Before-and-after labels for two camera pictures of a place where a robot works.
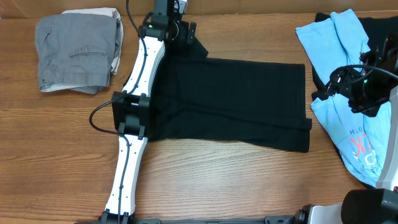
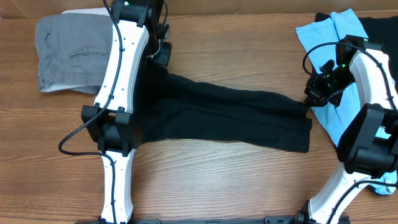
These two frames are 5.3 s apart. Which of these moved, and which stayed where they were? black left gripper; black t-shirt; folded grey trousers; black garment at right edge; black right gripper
Moved: black right gripper; black left gripper; black t-shirt
Stayed: folded grey trousers; black garment at right edge
